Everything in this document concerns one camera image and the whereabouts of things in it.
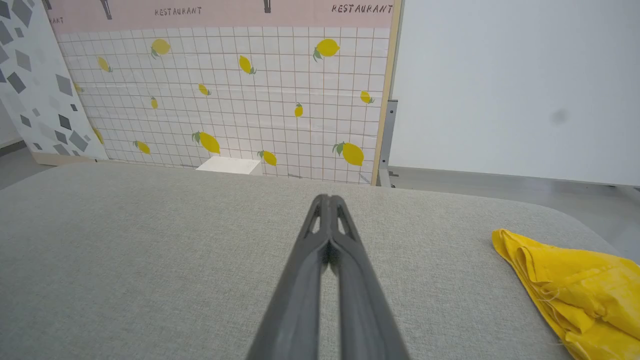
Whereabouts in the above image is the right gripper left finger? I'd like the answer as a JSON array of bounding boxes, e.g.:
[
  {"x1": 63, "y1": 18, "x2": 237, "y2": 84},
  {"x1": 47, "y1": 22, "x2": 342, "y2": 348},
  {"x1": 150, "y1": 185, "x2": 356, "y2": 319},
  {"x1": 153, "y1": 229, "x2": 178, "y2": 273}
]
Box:
[{"x1": 247, "y1": 194, "x2": 332, "y2": 360}]

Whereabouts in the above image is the lemon print partition panel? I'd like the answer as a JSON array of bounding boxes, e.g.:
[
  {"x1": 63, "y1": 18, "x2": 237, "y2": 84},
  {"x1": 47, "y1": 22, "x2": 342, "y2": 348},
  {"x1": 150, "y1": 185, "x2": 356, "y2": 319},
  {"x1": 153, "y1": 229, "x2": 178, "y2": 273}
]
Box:
[{"x1": 44, "y1": 0, "x2": 404, "y2": 187}]

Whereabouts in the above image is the terrazzo print panel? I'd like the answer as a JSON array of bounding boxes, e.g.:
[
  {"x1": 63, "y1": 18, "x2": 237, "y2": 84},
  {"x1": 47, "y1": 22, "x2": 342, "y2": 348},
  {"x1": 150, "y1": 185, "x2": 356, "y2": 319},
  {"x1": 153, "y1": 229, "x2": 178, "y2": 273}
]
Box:
[{"x1": 0, "y1": 0, "x2": 109, "y2": 167}]

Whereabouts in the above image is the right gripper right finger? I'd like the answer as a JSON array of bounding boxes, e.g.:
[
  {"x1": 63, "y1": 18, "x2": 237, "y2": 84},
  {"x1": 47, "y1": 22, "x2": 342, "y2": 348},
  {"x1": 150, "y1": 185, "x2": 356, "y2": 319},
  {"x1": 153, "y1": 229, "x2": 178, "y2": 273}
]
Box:
[{"x1": 328, "y1": 195, "x2": 411, "y2": 360}]

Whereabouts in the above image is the yellow cartoon t-shirt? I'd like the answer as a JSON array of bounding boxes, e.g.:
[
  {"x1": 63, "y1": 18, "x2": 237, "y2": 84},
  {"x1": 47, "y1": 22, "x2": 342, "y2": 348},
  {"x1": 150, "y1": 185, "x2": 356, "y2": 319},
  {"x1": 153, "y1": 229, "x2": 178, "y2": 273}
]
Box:
[{"x1": 491, "y1": 228, "x2": 640, "y2": 360}]

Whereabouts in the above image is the white box pedestal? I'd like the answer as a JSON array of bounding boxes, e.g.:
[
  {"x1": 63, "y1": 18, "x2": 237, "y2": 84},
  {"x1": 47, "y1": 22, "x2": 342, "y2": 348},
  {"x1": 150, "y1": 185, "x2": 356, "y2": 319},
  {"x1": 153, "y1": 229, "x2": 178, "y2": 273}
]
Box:
[{"x1": 195, "y1": 156, "x2": 264, "y2": 176}]

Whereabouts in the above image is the grey fabric sofa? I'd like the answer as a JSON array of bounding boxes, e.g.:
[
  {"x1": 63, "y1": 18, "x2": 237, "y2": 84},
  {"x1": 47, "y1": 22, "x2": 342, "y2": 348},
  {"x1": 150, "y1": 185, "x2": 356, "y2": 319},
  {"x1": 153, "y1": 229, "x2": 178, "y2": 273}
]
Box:
[{"x1": 0, "y1": 161, "x2": 623, "y2": 360}]

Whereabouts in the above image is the grey metal panel stand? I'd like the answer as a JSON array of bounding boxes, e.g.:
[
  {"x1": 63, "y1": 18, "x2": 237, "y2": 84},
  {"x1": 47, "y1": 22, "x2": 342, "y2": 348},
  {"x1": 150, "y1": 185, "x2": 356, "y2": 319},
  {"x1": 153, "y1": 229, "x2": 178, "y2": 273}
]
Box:
[{"x1": 376, "y1": 99, "x2": 399, "y2": 189}]

